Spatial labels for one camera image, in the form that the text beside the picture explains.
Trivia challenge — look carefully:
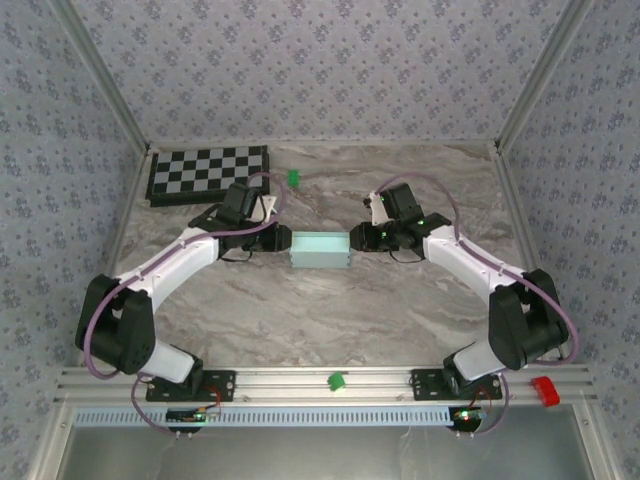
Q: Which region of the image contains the light blue paper box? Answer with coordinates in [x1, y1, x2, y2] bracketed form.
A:
[288, 231, 351, 270]

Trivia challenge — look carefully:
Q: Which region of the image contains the black and grey checkerboard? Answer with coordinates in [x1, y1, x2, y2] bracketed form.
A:
[144, 144, 272, 209]

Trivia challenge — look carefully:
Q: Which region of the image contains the red plastic clip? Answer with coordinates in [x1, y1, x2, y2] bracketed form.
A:
[530, 375, 561, 407]

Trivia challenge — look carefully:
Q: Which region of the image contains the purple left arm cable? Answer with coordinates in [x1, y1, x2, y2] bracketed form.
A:
[82, 171, 289, 440]

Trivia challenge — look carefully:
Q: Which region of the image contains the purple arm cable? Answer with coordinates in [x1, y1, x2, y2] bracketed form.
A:
[82, 171, 289, 440]
[375, 172, 581, 440]

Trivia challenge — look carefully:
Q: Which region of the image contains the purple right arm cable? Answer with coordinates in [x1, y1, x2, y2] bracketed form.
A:
[375, 172, 581, 440]

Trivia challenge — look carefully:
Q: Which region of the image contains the aluminium table rear rail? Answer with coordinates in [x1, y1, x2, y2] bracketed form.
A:
[148, 141, 499, 150]

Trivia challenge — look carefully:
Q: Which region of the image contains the aluminium table side rail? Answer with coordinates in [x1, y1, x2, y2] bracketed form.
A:
[492, 148, 571, 364]
[77, 149, 151, 366]

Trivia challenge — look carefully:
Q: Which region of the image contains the aluminium mounting rail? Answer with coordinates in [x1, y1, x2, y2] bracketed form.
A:
[53, 364, 599, 405]

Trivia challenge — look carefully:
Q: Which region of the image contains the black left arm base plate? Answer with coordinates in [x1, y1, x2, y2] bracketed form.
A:
[145, 368, 237, 403]

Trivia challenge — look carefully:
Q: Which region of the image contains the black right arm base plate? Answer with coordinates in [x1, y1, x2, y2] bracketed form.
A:
[410, 368, 503, 401]

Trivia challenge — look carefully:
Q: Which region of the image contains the grey slotted cable duct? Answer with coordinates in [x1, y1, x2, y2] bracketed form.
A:
[73, 405, 459, 429]

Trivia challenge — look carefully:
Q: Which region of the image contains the aluminium frame post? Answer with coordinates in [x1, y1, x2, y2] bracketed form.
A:
[49, 0, 152, 154]
[493, 0, 599, 154]

